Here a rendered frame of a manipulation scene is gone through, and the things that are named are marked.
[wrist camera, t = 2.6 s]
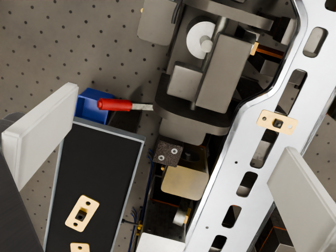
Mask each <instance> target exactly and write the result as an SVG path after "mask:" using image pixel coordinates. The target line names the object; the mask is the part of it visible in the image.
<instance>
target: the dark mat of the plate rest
mask: <svg viewBox="0 0 336 252"><path fill-rule="evenodd" d="M141 144H142V143H141V142H139V141H136V140H132V139H129V138H125V137H121V136H118V135H114V134H111V133H107V132H104V131H100V130H97V129H93V128H90V127H86V126H83V125H79V124H75V123H72V127H71V130H70V131H69V132H68V133H67V135H66V136H65V137H64V141H63V147H62V153H61V159H60V165H59V171H58V177H57V183H56V189H55V195H54V201H53V207H52V213H51V219H50V225H49V231H48V237H47V243H46V249H45V252H71V243H72V242H78V243H88V244H89V250H90V252H111V248H112V245H113V241H114V238H115V234H116V231H117V227H118V224H119V220H120V217H121V213H122V210H123V206H124V203H125V199H126V196H127V193H128V189H129V186H130V182H131V179H132V175H133V172H134V168H135V165H136V161H137V158H138V154H139V151H140V147H141ZM81 195H86V196H88V197H90V198H92V199H94V200H96V201H98V202H99V206H98V207H97V209H96V211H95V212H94V214H93V215H92V217H91V219H90V220H89V222H88V223H87V225H86V227H85V228H84V230H83V231H78V230H75V229H73V228H71V227H69V226H67V225H66V224H65V222H66V220H67V219H68V217H69V215H70V214H71V212H72V210H73V208H74V207H75V205H76V203H77V202H78V200H79V198H80V197H81Z"/></svg>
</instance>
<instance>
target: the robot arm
mask: <svg viewBox="0 0 336 252"><path fill-rule="evenodd" d="M78 90H79V87H78V86H77V84H74V83H70V82H68V83H66V84H65V85H63V86H62V87H61V88H59V89H58V90H57V91H56V92H54V93H53V94H52V95H50V96H49V97H48V98H46V99H45V100H44V101H42V102H41V103H40V104H39V105H37V106H36V107H35V108H33V109H32V110H31V111H29V112H28V113H23V112H19V111H17V112H14V113H10V114H8V115H7V116H5V117H4V118H2V119H1V120H0V252H44V250H43V247H42V245H41V243H40V240H39V238H38V236H37V233H36V231H35V228H34V226H33V224H32V221H31V219H30V216H29V214H28V212H27V209H26V207H25V205H24V202H23V200H22V197H21V195H20V193H19V192H20V190H21V189H22V188H23V187H24V186H25V184H26V183H27V182H28V181H29V180H30V178H31V177H32V176H33V175H34V173H35V172H36V171H37V170H38V169H39V167H40V166H41V165H42V164H43V163H44V161H45V160H46V159H47V158H48V157H49V155H50V154H51V153H52V152H53V150H54V149H55V148H56V147H57V146H58V144H59V143H60V142H61V141H62V140H63V138H64V137H65V136H66V135H67V134H68V132H69V131H70V130H71V129H72V124H73V118H74V113H75V107H76V101H77V96H78ZM266 184H267V186H268V188H269V190H270V193H271V195H272V197H273V200H274V202H275V204H276V207H277V209H278V211H279V213H280V216H281V218H282V220H283V223H284V225H285V227H286V230H287V232H288V234H289V237H290V239H291V241H292V243H293V246H294V248H295V250H296V252H336V202H335V201H333V199H332V198H331V196H330V195H329V194H328V192H327V191H326V190H325V188H324V187H323V185H322V184H321V183H320V181H319V180H318V178H317V177H316V176H315V174H314V173H313V171H312V170H311V169H310V167H309V166H308V165H307V163H306V162H305V160H304V159H303V158H302V156H301V155H300V153H299V152H298V151H297V149H296V148H294V147H290V146H286V147H285V148H284V150H283V152H282V154H281V156H280V158H279V160H278V162H277V164H276V166H275V167H274V169H273V171H272V173H271V175H270V177H269V179H268V181H267V183H266Z"/></svg>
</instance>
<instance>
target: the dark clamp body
mask: <svg viewBox="0 0 336 252"><path fill-rule="evenodd" d="M161 70H162V71H163V72H164V71H165V72H166V69H165V68H164V67H163V68H162V69H161ZM159 134H160V135H162V136H164V137H168V138H171V139H175V140H178V141H182V142H185V143H189V144H192V145H196V146H199V145H201V144H202V143H203V140H204V138H205V135H206V132H204V131H200V130H197V129H193V128H190V127H187V126H183V125H180V124H176V123H173V122H171V121H168V120H166V119H164V118H162V117H161V120H160V125H159Z"/></svg>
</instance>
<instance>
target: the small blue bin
mask: <svg viewBox="0 0 336 252"><path fill-rule="evenodd" d="M100 98H105V99H115V96H114V95H113V94H109V93H106V92H103V91H99V90H96V89H92V88H89V87H88V88H86V89H85V90H84V91H83V92H82V93H81V94H79V95H77V99H76V105H75V110H74V116H75V117H78V118H82V119H85V120H89V121H93V122H96V123H100V124H103V125H108V123H109V121H110V117H111V112H112V111H111V110H99V108H98V107H97V101H99V99H100Z"/></svg>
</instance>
